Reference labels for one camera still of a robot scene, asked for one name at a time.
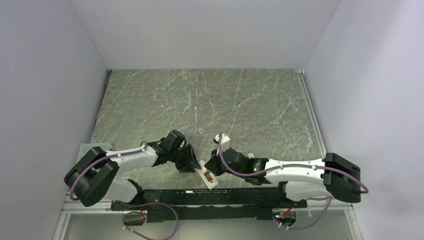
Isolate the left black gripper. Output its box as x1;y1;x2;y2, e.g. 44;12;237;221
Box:
168;143;201;173

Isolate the white remote control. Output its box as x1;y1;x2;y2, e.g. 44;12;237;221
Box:
196;160;219;190

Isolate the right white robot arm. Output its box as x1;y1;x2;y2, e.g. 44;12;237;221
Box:
205;148;369;208

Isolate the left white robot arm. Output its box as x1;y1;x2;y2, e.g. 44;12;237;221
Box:
64;130;202;210

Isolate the clear plastic organizer box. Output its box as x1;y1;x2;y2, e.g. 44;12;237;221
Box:
76;142;113;162

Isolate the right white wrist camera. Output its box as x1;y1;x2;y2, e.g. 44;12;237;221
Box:
213;133;231;152

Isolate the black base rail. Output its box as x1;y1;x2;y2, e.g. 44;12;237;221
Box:
110;183;307;223

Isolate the aluminium frame rail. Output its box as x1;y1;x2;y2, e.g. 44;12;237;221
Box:
295;69;327;157

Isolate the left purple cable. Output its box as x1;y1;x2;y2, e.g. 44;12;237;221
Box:
67;140;148;201

